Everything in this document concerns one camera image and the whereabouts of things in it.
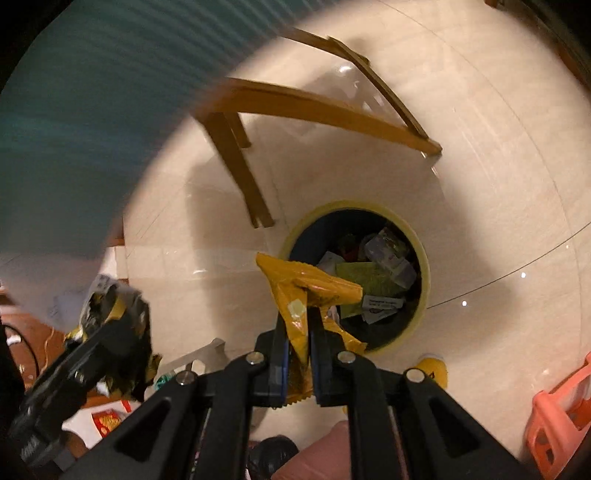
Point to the yellow embroidered slipper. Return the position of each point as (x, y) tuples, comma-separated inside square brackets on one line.
[(431, 369)]

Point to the black yellow-rimmed trash bin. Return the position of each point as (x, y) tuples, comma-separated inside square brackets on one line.
[(314, 235)]

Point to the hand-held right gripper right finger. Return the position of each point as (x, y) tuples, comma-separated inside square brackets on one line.
[(318, 369)]

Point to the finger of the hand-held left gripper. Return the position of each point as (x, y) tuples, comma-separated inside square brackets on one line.
[(115, 332)]

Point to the person's right leg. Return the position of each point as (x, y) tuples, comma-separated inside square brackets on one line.
[(318, 457)]

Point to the wooden chair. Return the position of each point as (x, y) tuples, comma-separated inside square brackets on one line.
[(286, 101)]

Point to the black gold wrapper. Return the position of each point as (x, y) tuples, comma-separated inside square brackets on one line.
[(99, 295)]

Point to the pink plastic stool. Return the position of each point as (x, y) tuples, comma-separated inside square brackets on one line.
[(554, 424)]

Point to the tree print tablecloth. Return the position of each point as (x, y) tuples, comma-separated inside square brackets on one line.
[(92, 115)]

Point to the red printed package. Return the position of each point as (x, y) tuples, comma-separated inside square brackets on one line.
[(108, 420)]

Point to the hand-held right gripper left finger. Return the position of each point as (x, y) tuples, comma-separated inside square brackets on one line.
[(279, 369)]

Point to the yellow snack packet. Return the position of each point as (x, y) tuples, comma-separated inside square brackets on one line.
[(300, 290)]

